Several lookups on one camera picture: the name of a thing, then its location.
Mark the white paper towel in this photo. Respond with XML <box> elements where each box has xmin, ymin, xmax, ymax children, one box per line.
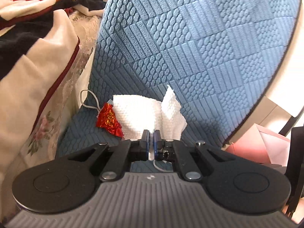
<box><xmin>113</xmin><ymin>86</ymin><xmax>187</xmax><ymax>140</ymax></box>

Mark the blue face mask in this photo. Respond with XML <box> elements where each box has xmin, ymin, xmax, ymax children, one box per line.
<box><xmin>79</xmin><ymin>89</ymin><xmax>174</xmax><ymax>173</ymax></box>

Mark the red tea packet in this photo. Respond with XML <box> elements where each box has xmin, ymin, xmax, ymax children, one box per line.
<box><xmin>96</xmin><ymin>103</ymin><xmax>124</xmax><ymax>138</ymax></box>

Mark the pink cardboard box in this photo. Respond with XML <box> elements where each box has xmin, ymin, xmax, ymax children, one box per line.
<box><xmin>226</xmin><ymin>124</ymin><xmax>290</xmax><ymax>167</ymax></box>

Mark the floral lace bed cover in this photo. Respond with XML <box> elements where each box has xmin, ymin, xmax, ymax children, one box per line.
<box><xmin>0</xmin><ymin>9</ymin><xmax>103</xmax><ymax>219</ymax></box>

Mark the blue textured seat cushion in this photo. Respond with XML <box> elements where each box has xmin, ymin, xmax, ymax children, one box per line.
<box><xmin>57</xmin><ymin>0</ymin><xmax>301</xmax><ymax>174</ymax></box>

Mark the red black cream blanket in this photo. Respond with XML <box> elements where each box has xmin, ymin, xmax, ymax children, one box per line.
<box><xmin>1</xmin><ymin>0</ymin><xmax>107</xmax><ymax>174</ymax></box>

